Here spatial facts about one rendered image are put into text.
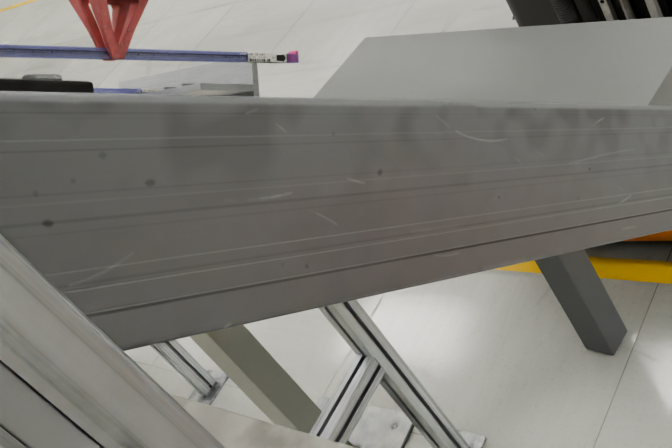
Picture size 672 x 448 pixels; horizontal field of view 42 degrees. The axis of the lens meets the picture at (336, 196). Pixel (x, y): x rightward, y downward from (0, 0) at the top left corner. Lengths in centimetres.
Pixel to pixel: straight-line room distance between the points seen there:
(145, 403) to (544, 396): 144
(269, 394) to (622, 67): 80
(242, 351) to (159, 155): 125
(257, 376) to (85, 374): 133
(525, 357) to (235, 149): 145
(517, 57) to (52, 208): 106
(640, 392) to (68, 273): 138
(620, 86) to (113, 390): 95
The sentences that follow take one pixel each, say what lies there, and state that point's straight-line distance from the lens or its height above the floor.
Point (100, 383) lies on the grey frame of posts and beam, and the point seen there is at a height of 113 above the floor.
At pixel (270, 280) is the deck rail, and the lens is 24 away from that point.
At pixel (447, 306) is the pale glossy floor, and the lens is 182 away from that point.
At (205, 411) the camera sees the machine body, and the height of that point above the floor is 62.
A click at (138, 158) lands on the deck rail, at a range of 22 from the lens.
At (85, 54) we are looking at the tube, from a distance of 90.
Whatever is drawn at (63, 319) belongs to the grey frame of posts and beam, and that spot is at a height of 114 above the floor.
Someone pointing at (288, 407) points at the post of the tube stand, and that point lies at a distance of 155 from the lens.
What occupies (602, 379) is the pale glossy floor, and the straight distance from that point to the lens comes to 157.
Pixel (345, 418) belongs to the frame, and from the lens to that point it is 132.
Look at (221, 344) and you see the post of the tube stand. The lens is 143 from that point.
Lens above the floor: 121
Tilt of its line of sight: 31 degrees down
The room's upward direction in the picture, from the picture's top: 36 degrees counter-clockwise
